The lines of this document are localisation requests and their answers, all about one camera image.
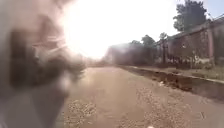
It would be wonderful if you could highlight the long brick wall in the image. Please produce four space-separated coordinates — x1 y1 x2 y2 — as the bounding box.
105 13 224 67

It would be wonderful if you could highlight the row of trees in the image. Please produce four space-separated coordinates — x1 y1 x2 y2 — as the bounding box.
128 31 169 51

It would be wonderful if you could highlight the tall dark tree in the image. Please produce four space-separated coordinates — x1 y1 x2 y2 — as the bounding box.
172 0 212 33

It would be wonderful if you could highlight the concrete kerb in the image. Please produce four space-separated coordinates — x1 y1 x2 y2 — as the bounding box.
119 64 224 102

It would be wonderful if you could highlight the grass verge strip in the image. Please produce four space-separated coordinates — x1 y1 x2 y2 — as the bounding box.
133 63 224 82

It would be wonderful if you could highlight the brown dirt road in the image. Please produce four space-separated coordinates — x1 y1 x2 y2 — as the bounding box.
53 65 224 128

